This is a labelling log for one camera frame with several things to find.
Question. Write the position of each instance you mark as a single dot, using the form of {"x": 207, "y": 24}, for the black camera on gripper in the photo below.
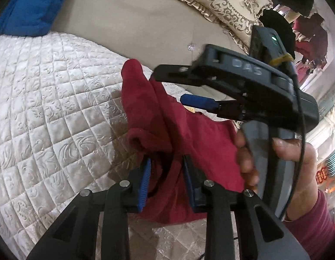
{"x": 265, "y": 44}

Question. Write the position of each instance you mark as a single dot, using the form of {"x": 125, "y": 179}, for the maroon sleeved right forearm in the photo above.
{"x": 315, "y": 230}

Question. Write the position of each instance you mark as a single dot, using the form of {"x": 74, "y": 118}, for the person's right hand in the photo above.
{"x": 304, "y": 157}

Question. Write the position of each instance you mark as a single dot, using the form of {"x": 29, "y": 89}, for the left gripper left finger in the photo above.
{"x": 73, "y": 234}

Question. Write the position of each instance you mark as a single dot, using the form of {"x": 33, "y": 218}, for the red knit sweater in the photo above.
{"x": 163, "y": 129}

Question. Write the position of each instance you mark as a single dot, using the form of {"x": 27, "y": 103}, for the beige tufted headboard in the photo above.
{"x": 154, "y": 32}

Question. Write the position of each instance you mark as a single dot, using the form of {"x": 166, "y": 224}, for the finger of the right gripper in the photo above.
{"x": 228, "y": 109}
{"x": 174, "y": 74}

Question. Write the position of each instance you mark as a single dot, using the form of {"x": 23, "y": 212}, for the white quilted bedspread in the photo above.
{"x": 62, "y": 130}

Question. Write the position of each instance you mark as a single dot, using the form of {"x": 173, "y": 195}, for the blue quilted cushion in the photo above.
{"x": 29, "y": 17}

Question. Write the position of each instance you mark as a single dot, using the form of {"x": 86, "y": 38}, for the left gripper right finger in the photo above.
{"x": 249, "y": 220}

